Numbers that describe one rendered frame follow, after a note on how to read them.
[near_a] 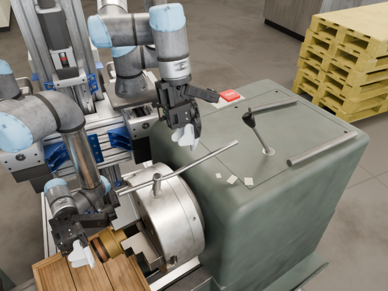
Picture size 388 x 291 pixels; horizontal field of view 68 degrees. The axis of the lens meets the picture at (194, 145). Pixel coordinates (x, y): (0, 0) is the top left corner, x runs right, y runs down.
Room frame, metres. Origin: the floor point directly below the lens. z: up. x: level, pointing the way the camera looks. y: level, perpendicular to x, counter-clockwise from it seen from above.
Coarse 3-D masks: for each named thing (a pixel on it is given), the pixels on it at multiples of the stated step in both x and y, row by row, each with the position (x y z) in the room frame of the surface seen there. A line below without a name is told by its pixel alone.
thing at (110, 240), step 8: (104, 232) 0.47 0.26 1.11; (112, 232) 0.46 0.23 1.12; (120, 232) 0.47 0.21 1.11; (96, 240) 0.44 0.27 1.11; (104, 240) 0.44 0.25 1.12; (112, 240) 0.44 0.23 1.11; (120, 240) 0.45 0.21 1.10; (96, 248) 0.42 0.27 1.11; (104, 248) 0.42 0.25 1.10; (112, 248) 0.43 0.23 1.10; (120, 248) 0.43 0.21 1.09; (104, 256) 0.41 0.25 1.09; (112, 256) 0.41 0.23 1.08
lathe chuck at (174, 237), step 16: (128, 176) 0.61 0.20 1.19; (144, 176) 0.58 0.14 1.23; (144, 192) 0.51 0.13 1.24; (144, 208) 0.47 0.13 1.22; (160, 208) 0.47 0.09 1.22; (176, 208) 0.48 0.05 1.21; (160, 224) 0.44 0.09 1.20; (176, 224) 0.45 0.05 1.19; (160, 240) 0.41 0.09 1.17; (176, 240) 0.42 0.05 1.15; (192, 240) 0.43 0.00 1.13; (176, 256) 0.40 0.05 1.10; (192, 256) 0.43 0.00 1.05
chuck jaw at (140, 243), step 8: (144, 232) 0.48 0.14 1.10; (128, 240) 0.45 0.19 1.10; (136, 240) 0.45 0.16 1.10; (144, 240) 0.45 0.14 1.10; (152, 240) 0.45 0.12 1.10; (128, 248) 0.43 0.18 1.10; (136, 248) 0.42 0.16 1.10; (144, 248) 0.42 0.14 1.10; (152, 248) 0.42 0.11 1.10; (128, 256) 0.42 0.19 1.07; (136, 256) 0.41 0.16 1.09; (144, 256) 0.41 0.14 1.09; (152, 256) 0.40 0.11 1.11; (160, 256) 0.40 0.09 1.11; (152, 264) 0.38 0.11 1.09; (160, 264) 0.39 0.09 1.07; (168, 264) 0.39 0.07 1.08
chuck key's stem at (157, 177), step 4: (152, 176) 0.49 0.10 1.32; (156, 176) 0.49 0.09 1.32; (160, 176) 0.50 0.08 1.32; (156, 180) 0.49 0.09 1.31; (160, 180) 0.49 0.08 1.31; (156, 184) 0.49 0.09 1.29; (160, 184) 0.50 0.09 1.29; (152, 188) 0.50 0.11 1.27; (156, 188) 0.49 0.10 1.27; (160, 188) 0.50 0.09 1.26; (156, 192) 0.50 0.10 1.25
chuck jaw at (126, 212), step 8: (120, 200) 0.53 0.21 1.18; (128, 200) 0.54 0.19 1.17; (120, 208) 0.51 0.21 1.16; (128, 208) 0.52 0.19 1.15; (136, 208) 0.53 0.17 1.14; (112, 216) 0.52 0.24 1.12; (120, 216) 0.50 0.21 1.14; (128, 216) 0.51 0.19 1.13; (136, 216) 0.51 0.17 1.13; (112, 224) 0.48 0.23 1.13; (120, 224) 0.49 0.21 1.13
